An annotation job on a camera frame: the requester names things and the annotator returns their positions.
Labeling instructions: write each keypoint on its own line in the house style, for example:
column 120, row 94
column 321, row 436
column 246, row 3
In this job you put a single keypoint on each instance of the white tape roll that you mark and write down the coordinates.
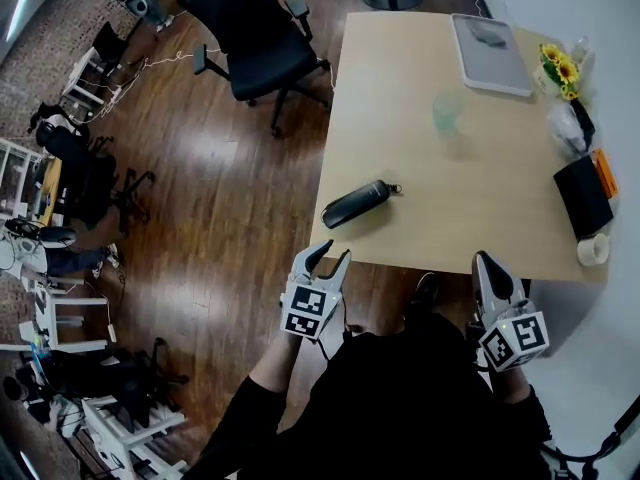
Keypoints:
column 594, row 249

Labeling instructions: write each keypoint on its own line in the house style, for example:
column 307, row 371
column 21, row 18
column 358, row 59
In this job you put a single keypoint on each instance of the clear plastic bag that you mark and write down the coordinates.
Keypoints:
column 567, row 128

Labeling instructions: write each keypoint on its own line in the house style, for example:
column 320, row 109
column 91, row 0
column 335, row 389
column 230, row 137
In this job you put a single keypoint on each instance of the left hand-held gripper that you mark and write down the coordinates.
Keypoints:
column 304, row 310

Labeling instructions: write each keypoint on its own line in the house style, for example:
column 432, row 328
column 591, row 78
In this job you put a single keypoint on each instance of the black office chair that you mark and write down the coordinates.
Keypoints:
column 255, row 33

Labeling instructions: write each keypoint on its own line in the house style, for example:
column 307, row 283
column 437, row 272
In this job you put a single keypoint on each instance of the small black chair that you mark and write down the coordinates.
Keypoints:
column 111, row 45

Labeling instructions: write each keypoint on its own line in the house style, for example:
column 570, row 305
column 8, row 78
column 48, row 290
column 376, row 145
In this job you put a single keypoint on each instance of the white rack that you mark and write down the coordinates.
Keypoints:
column 132, row 435

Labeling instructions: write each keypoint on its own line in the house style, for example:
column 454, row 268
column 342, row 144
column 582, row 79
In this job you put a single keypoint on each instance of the white shelf unit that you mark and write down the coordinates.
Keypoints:
column 20, row 178

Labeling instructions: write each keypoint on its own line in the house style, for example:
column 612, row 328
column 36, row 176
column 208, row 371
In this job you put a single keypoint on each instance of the person's black clothing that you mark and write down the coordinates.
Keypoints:
column 400, row 408

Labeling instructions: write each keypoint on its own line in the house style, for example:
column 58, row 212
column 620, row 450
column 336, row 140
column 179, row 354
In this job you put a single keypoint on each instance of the grey tray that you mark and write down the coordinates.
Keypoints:
column 492, row 58

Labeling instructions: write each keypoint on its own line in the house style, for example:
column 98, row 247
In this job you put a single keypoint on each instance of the person's left forearm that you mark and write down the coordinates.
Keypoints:
column 277, row 363

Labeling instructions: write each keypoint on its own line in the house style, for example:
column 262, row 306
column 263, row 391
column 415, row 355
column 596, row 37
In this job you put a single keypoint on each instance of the person's black shoe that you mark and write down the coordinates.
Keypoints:
column 424, row 290

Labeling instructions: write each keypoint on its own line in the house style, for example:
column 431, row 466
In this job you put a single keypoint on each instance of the green transparent cup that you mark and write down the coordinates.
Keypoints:
column 449, row 114

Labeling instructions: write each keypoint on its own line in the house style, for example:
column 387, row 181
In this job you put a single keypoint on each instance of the black box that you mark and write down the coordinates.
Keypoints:
column 584, row 195

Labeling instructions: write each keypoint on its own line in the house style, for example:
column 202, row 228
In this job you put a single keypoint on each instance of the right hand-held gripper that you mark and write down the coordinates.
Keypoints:
column 512, row 335

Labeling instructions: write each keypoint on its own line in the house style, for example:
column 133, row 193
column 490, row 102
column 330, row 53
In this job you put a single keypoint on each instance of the clear plastic bottle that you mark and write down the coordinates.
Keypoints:
column 582, row 52

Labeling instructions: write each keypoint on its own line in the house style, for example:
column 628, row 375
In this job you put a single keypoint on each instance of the grey floor appliance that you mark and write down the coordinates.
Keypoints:
column 142, row 3

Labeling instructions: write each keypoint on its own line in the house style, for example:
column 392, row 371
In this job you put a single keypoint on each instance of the black swivel chair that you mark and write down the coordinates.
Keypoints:
column 120, row 378

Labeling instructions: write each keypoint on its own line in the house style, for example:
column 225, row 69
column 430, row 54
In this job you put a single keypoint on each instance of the white flower pot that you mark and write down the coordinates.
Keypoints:
column 541, row 79

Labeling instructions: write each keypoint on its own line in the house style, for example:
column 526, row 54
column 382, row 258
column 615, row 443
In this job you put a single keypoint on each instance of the orange box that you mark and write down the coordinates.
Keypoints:
column 606, row 173

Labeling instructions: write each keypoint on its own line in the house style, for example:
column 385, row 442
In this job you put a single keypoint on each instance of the dark grey cloth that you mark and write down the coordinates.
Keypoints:
column 487, row 33

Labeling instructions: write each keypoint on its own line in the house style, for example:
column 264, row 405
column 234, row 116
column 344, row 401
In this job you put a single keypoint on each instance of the person's right forearm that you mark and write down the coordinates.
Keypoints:
column 511, row 385

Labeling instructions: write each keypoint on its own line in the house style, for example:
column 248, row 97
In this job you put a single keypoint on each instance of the yellow sunflower bunch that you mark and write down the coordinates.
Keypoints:
column 562, row 70

